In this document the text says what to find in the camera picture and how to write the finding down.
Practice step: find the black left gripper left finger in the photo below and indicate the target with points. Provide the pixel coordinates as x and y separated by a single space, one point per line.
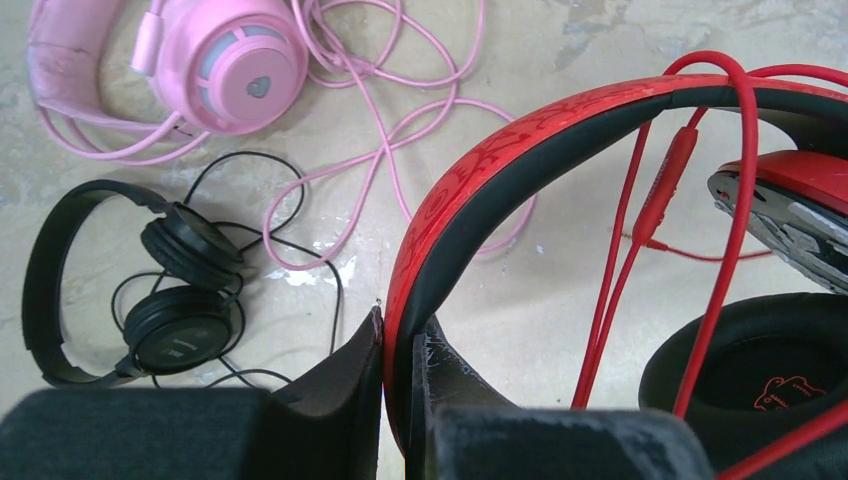
324 425

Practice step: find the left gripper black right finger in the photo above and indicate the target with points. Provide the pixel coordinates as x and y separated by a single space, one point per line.
460 427

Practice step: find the red black headphones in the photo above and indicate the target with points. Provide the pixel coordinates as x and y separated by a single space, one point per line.
794 201

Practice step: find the black headphones left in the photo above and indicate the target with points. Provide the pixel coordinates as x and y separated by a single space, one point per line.
170 331

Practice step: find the pink headphones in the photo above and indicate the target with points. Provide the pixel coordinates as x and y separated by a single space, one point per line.
220 67

